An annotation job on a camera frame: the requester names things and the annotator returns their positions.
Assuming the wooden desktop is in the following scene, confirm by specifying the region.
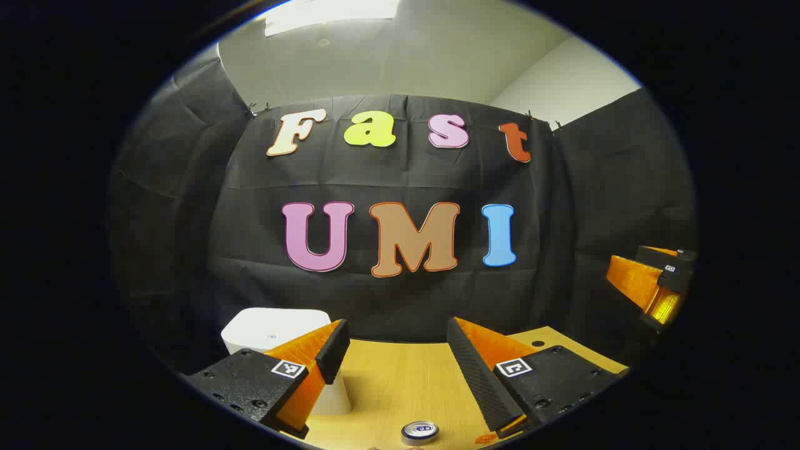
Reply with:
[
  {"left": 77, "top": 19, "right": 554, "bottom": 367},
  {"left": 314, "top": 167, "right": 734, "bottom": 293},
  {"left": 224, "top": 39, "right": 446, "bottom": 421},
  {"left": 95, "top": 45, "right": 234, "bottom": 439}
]
[{"left": 275, "top": 326, "right": 629, "bottom": 450}]

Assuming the black backdrop cloth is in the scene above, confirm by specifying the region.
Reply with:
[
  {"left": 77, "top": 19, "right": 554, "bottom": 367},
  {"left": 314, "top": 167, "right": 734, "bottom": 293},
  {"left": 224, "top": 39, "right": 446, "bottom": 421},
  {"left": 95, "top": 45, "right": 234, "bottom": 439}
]
[{"left": 107, "top": 57, "right": 698, "bottom": 376}]

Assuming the ceiling light panel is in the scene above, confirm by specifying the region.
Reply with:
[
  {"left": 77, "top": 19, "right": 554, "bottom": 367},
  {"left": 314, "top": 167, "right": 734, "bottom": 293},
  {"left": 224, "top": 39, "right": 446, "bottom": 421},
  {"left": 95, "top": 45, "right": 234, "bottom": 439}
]
[{"left": 265, "top": 0, "right": 401, "bottom": 37}]

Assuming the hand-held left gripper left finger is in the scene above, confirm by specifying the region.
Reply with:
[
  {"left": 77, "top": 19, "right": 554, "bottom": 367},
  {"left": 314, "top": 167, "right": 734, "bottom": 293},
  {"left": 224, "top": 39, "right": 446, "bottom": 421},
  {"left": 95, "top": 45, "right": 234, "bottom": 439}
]
[{"left": 184, "top": 319, "right": 351, "bottom": 439}]

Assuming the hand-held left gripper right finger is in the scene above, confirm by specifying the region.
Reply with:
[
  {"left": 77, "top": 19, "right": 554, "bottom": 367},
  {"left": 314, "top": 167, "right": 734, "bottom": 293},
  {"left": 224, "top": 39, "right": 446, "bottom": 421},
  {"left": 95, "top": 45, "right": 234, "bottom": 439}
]
[{"left": 446, "top": 317, "right": 629, "bottom": 439}]

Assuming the white desktop garbage bin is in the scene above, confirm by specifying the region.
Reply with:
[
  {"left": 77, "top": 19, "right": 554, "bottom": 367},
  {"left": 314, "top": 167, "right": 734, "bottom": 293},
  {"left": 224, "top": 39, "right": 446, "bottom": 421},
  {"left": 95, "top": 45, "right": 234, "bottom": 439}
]
[{"left": 221, "top": 307, "right": 352, "bottom": 416}]

